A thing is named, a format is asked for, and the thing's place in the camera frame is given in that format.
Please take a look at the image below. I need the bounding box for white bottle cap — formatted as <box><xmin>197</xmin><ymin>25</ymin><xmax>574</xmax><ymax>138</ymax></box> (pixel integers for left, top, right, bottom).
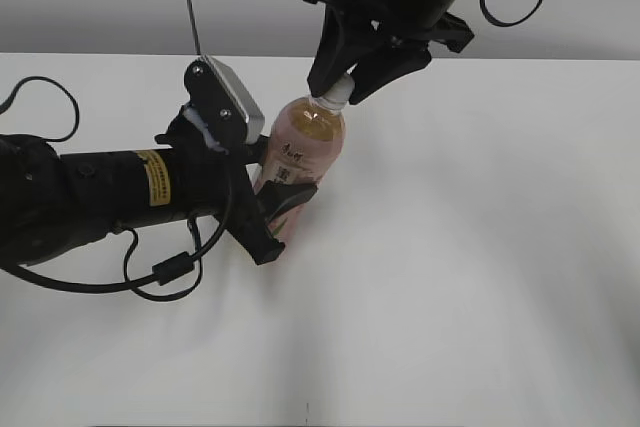
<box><xmin>322</xmin><ymin>73</ymin><xmax>355</xmax><ymax>104</ymax></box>

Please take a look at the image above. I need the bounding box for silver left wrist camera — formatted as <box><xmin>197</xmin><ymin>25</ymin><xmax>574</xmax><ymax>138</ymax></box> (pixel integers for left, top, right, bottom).
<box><xmin>180</xmin><ymin>56</ymin><xmax>265</xmax><ymax>155</ymax></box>

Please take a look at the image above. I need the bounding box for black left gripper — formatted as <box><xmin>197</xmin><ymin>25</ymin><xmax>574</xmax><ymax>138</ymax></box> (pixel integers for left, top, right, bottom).
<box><xmin>153</xmin><ymin>105</ymin><xmax>320</xmax><ymax>267</ymax></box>

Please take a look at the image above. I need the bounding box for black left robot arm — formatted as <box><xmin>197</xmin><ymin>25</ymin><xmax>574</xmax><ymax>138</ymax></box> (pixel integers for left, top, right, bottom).
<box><xmin>1</xmin><ymin>114</ymin><xmax>317</xmax><ymax>265</ymax></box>

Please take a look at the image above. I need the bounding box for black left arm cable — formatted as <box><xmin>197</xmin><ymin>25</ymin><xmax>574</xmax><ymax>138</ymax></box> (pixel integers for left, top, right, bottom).
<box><xmin>0</xmin><ymin>76</ymin><xmax>236</xmax><ymax>303</ymax></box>

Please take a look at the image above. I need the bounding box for pink peach tea bottle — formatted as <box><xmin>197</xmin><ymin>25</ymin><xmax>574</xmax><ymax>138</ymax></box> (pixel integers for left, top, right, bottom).
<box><xmin>251</xmin><ymin>91</ymin><xmax>347</xmax><ymax>243</ymax></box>

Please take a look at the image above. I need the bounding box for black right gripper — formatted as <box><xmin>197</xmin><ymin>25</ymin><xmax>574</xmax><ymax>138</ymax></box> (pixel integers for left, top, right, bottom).
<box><xmin>303</xmin><ymin>0</ymin><xmax>474</xmax><ymax>105</ymax></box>

